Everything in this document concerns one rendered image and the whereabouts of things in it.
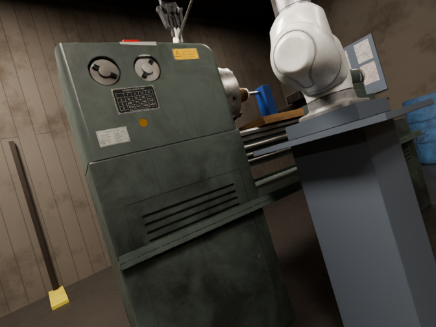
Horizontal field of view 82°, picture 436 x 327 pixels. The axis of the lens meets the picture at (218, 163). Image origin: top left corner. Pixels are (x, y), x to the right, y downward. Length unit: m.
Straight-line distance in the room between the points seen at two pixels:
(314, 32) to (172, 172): 0.61
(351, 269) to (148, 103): 0.90
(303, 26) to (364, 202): 0.52
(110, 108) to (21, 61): 2.56
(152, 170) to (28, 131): 2.37
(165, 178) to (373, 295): 0.77
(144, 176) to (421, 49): 4.16
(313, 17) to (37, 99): 2.92
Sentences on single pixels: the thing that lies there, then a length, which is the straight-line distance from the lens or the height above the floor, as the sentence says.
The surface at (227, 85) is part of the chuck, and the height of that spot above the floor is 1.09.
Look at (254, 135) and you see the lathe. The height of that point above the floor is 0.82.
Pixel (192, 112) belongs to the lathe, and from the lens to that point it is 1.01.
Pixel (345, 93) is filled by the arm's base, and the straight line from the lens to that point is 0.93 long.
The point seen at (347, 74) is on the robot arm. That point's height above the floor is 0.90.
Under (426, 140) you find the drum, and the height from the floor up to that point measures 0.29.
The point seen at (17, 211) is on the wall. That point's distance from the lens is 3.06.
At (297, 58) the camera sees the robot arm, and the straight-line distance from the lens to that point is 0.70.
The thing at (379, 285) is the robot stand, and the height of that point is 0.25.
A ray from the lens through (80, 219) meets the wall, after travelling 3.09.
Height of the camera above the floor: 0.75
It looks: level
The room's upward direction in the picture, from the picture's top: 17 degrees counter-clockwise
